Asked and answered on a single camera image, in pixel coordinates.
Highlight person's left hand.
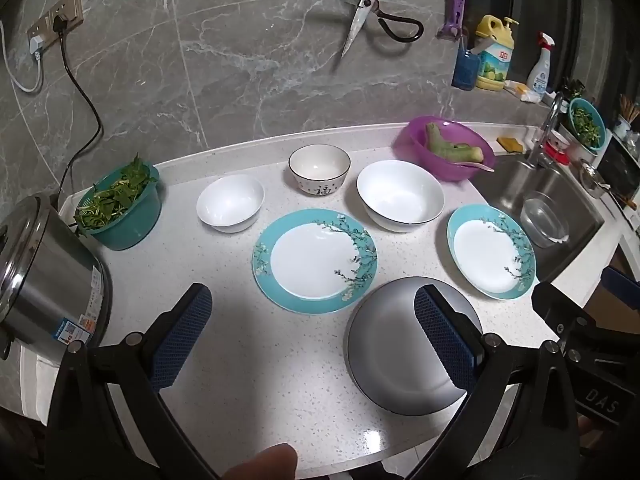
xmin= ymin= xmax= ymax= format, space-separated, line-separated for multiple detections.
xmin=220 ymin=442 xmax=299 ymax=480

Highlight small teal floral plate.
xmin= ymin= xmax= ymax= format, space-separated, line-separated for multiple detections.
xmin=446 ymin=205 xmax=537 ymax=302

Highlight red and white cup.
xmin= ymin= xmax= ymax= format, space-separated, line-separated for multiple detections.
xmin=545 ymin=130 xmax=571 ymax=163

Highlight small teal colander basket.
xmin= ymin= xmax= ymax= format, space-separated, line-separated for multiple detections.
xmin=569 ymin=97 xmax=612 ymax=153

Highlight yellow dish soap bottle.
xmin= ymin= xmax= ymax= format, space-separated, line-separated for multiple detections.
xmin=475 ymin=15 xmax=520 ymax=92

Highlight large teal floral plate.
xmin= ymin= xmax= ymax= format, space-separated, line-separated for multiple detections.
xmin=251 ymin=208 xmax=379 ymax=316

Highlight chopstick holder with chopsticks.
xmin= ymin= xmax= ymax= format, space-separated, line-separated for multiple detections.
xmin=614 ymin=94 xmax=640 ymax=141

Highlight small steel pot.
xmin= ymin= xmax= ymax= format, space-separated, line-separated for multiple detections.
xmin=580 ymin=159 xmax=611 ymax=198

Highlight clear glass bowl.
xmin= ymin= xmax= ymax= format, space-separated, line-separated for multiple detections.
xmin=520 ymin=191 xmax=571 ymax=248

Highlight person's right hand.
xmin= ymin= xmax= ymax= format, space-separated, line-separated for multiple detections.
xmin=576 ymin=416 xmax=603 ymax=443

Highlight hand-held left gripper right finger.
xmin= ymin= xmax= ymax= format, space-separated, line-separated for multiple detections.
xmin=402 ymin=284 xmax=583 ymax=480

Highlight purple hanging kitchen tool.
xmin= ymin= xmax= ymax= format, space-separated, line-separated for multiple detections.
xmin=436 ymin=0 xmax=469 ymax=40

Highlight purple plastic bowl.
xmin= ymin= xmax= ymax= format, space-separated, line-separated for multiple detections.
xmin=391 ymin=116 xmax=497 ymax=183

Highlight grey black-rimmed plate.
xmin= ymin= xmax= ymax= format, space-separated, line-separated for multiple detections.
xmin=346 ymin=276 xmax=485 ymax=417

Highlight white power cable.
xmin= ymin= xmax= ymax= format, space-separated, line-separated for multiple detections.
xmin=0 ymin=20 xmax=45 ymax=93

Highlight small plain white bowl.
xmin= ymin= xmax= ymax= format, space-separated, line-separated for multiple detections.
xmin=196 ymin=174 xmax=266 ymax=234

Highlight white spray bottle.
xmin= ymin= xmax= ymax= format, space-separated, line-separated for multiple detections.
xmin=526 ymin=32 xmax=557 ymax=95

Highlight yellow and white cloth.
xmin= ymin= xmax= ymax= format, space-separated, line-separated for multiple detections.
xmin=504 ymin=80 xmax=546 ymax=103

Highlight peeled green stem vegetable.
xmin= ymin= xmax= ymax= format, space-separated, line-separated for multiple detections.
xmin=425 ymin=122 xmax=485 ymax=165

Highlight leafy green vegetables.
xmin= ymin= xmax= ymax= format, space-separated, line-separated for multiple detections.
xmin=74 ymin=155 xmax=156 ymax=238

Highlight chrome faucet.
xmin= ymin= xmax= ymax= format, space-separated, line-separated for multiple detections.
xmin=525 ymin=92 xmax=566 ymax=168

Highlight wall power socket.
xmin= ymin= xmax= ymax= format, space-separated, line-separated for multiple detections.
xmin=26 ymin=0 xmax=83 ymax=56

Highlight stainless steel sink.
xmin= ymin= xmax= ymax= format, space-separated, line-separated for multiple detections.
xmin=470 ymin=155 xmax=606 ymax=283

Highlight countertop oven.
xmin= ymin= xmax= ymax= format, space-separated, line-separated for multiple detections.
xmin=597 ymin=132 xmax=640 ymax=211

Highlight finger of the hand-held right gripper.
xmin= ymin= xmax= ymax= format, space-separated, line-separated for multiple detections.
xmin=531 ymin=282 xmax=593 ymax=333
xmin=600 ymin=266 xmax=640 ymax=307

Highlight blue utensil cup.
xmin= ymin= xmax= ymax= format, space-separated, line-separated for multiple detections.
xmin=451 ymin=49 xmax=482 ymax=91

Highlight stainless steel rice cooker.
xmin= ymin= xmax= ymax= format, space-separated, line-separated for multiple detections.
xmin=0 ymin=192 xmax=113 ymax=361

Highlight black power cable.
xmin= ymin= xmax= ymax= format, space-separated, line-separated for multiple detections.
xmin=52 ymin=15 xmax=103 ymax=206

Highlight patterned white bowl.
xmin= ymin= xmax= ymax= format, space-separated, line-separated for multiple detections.
xmin=288 ymin=144 xmax=352 ymax=198

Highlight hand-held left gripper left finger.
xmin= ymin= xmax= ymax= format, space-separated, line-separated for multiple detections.
xmin=46 ymin=283 xmax=221 ymax=480

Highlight large white bowl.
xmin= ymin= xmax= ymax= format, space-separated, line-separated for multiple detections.
xmin=356 ymin=160 xmax=446 ymax=233

